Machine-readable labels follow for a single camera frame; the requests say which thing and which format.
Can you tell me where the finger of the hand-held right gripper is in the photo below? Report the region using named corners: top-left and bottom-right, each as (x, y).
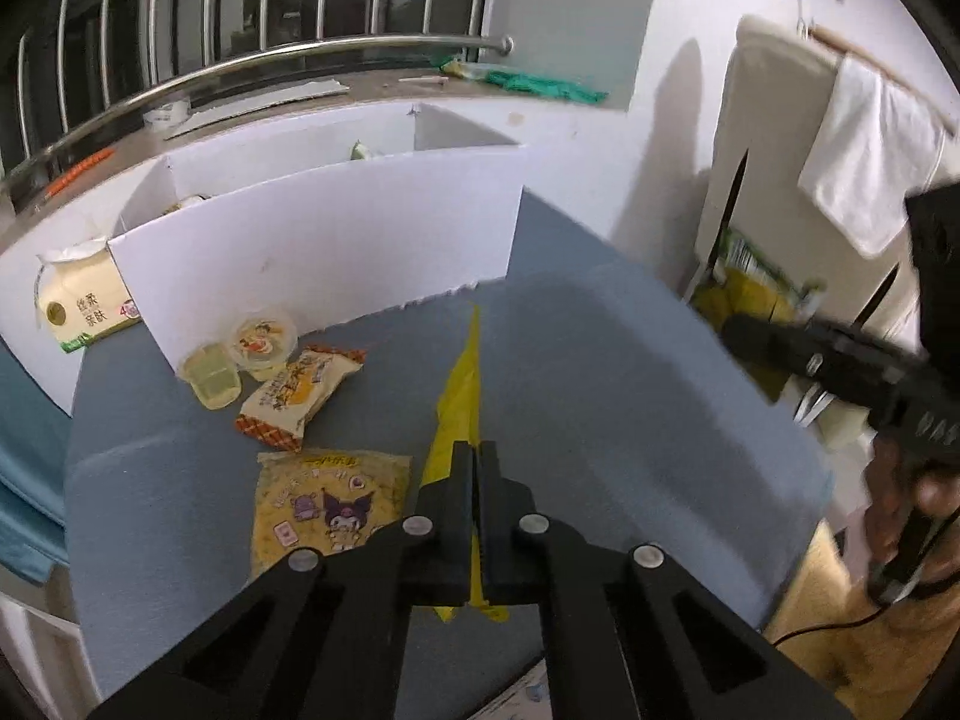
top-left (771, 355), bottom-right (902, 411)
top-left (721, 311), bottom-right (925, 374)

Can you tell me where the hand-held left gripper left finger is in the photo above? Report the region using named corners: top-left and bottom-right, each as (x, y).
top-left (88, 442), bottom-right (477, 720)

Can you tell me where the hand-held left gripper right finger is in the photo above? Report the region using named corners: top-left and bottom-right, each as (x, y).
top-left (478, 441), bottom-right (856, 720)

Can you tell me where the yellow green snack packet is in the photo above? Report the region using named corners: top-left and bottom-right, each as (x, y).
top-left (688, 228), bottom-right (827, 407)

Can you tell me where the plain yellow snack packet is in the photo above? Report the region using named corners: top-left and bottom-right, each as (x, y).
top-left (418, 305), bottom-right (512, 626)

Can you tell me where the white cardboard box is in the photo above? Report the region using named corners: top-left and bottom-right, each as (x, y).
top-left (107, 100), bottom-right (527, 377)

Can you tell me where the person's right hand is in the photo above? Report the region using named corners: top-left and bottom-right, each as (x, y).
top-left (861, 437), bottom-right (960, 595)

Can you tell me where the yellow cartoon snack packet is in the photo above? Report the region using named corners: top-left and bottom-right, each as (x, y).
top-left (250, 449), bottom-right (416, 583)

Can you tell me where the white towel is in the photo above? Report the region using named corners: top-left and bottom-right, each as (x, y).
top-left (797, 52), bottom-right (950, 260)

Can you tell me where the orange plaid snack packet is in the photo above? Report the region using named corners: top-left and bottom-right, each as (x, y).
top-left (234, 345), bottom-right (368, 454)

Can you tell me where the white chair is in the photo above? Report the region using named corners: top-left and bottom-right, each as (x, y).
top-left (679, 13), bottom-right (947, 452)

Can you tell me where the orange lid jelly cup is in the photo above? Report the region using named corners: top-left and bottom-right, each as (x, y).
top-left (227, 310), bottom-right (299, 383)

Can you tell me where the pale yellow jelly cup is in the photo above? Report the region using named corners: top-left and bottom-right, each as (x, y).
top-left (178, 341), bottom-right (243, 412)

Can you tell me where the person's tan fleece clothing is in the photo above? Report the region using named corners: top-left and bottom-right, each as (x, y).
top-left (765, 521), bottom-right (960, 720)

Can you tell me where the green plastic packet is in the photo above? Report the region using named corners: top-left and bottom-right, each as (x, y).
top-left (441, 58), bottom-right (609, 107)

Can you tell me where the blue curtain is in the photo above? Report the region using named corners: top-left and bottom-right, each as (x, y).
top-left (0, 349), bottom-right (73, 587)

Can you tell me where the yellow tissue pack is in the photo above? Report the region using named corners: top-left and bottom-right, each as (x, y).
top-left (34, 235), bottom-right (144, 356)

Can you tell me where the stainless steel window guard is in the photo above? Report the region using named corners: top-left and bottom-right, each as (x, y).
top-left (0, 0), bottom-right (515, 200)

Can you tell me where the black cable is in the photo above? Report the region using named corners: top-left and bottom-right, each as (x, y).
top-left (772, 600), bottom-right (901, 647)

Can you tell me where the orange handled tool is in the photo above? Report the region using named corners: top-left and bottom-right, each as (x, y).
top-left (45, 148), bottom-right (118, 197)

